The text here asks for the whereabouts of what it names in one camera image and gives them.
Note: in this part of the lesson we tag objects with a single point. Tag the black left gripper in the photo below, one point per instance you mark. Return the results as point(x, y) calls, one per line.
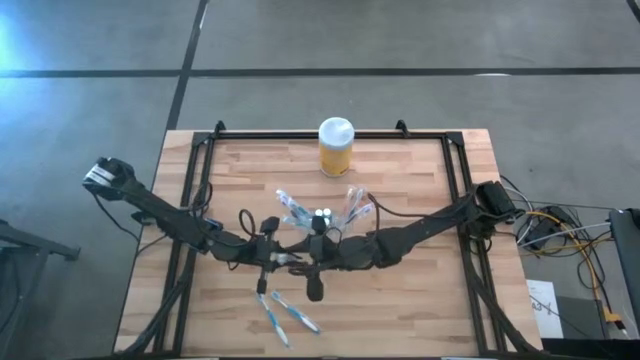
point(254, 254)

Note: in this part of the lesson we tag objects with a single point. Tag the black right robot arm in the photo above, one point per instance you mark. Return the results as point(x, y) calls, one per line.
point(425, 226)

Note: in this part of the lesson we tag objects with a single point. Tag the black aluminium table frame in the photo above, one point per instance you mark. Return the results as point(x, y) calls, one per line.
point(280, 135)

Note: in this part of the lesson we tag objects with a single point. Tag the black floor box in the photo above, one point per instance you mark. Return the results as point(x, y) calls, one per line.
point(590, 350)

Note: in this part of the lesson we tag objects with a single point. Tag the yellow canister with white lid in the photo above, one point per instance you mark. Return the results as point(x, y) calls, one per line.
point(336, 132)

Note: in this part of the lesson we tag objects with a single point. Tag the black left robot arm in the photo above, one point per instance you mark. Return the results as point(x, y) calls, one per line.
point(165, 214)

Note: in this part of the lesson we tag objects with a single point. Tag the white paper sheet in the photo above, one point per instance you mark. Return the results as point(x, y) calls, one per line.
point(542, 325)

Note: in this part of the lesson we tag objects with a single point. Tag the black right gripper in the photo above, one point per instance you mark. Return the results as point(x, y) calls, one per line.
point(336, 254)

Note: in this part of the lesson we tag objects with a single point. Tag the grey floor mat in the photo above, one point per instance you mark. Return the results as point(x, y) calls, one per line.
point(575, 315)

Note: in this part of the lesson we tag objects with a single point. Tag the black power brick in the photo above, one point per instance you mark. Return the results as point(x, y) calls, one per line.
point(542, 229)

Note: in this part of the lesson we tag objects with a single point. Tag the black case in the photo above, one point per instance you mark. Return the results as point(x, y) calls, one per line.
point(627, 260)

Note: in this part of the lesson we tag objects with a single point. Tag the black side table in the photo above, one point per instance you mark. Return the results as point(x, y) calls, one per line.
point(30, 242)

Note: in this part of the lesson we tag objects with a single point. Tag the clear acrylic organizer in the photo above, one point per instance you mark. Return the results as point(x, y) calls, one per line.
point(334, 215)

